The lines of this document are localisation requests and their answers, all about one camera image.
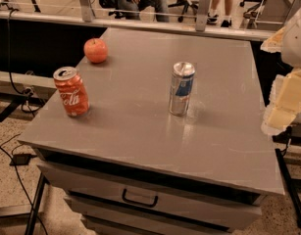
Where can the red coke can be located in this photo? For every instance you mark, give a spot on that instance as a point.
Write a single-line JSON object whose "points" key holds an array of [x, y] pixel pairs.
{"points": [[72, 91]]}

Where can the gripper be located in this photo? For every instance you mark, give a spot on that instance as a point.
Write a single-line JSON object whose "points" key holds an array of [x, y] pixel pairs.
{"points": [[295, 43]]}

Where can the seated person in jeans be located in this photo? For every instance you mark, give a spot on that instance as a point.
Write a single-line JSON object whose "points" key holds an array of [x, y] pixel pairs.
{"points": [[131, 9]]}

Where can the silver blue energy drink can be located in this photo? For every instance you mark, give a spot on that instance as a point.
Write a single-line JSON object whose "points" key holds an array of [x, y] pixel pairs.
{"points": [[181, 86]]}

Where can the black drawer handle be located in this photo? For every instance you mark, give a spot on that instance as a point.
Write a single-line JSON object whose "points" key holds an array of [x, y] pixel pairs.
{"points": [[139, 200]]}

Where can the red apple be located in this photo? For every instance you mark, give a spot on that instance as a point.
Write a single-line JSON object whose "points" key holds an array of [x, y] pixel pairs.
{"points": [[95, 50]]}

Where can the black power adapter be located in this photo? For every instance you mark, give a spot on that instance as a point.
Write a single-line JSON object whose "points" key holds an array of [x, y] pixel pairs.
{"points": [[20, 159]]}

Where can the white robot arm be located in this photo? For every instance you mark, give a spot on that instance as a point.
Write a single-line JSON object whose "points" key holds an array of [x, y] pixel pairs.
{"points": [[287, 41]]}

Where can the black office chair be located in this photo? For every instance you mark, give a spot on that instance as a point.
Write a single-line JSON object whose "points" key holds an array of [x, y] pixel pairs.
{"points": [[182, 9]]}

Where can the grey drawer cabinet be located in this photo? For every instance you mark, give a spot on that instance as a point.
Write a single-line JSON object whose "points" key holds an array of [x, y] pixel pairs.
{"points": [[210, 168]]}

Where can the grey metal railing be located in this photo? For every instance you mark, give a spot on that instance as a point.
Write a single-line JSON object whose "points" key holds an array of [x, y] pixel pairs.
{"points": [[72, 12]]}

